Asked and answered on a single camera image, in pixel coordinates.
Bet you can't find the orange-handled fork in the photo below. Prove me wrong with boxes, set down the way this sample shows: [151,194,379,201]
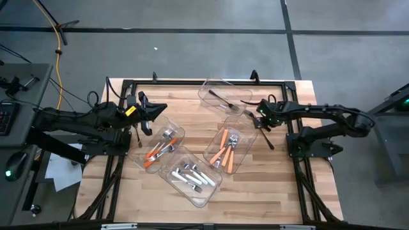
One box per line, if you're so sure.
[143,144,178,169]
[144,127,176,162]
[147,137,179,162]

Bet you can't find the black aluminium table frame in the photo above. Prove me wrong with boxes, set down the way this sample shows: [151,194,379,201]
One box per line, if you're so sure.
[72,78,344,224]

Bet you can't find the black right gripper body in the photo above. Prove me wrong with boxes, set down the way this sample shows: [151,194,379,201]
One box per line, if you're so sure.
[254,115,282,132]

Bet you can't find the clear plastic bin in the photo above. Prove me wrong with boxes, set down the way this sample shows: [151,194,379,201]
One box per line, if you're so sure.
[197,78,253,116]
[203,115,258,176]
[127,123,186,174]
[158,146,224,208]

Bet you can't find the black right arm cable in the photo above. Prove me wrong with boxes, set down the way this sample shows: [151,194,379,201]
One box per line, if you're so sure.
[240,93,278,106]

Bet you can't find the black tripod stand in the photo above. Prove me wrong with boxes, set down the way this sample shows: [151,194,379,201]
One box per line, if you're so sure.
[33,0,81,46]

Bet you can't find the grey metal stand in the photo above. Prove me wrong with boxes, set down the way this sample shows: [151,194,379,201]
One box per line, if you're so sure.
[351,82,409,188]

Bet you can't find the silver table bracket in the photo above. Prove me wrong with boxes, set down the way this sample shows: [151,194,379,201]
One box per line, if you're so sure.
[100,223,138,230]
[279,224,316,230]

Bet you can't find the grey side desk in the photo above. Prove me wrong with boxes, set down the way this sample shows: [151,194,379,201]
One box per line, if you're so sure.
[0,63,54,226]

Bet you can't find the black keyboard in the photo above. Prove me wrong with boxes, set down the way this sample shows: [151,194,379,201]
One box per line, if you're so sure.
[0,101,20,137]

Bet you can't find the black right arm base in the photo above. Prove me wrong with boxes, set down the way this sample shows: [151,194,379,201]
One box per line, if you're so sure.
[286,132,344,160]

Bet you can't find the black computer mouse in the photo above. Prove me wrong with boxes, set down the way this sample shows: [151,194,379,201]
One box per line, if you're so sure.
[4,151,29,183]

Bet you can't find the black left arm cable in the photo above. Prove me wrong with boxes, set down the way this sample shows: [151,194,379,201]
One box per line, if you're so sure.
[86,75,128,110]

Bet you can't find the yellow floor cable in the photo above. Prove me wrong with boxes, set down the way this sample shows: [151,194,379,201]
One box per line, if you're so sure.
[31,0,64,109]

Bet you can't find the white paper sheets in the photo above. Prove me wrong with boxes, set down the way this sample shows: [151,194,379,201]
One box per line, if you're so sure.
[43,142,84,193]

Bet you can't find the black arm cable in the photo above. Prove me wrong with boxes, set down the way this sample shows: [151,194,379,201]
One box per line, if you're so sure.
[240,93,278,106]
[86,75,128,110]

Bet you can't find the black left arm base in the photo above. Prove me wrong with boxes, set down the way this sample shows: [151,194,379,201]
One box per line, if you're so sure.
[79,132,132,157]

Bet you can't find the peach-handled fork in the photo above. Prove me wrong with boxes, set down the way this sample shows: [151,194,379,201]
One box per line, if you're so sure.
[220,135,239,167]
[226,137,237,175]
[209,134,240,165]
[213,128,229,169]

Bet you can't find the black clamp tool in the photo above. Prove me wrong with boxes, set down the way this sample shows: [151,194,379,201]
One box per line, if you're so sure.
[0,73,42,97]

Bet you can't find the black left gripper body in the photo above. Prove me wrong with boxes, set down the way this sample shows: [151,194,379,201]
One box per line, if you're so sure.
[126,91,153,137]

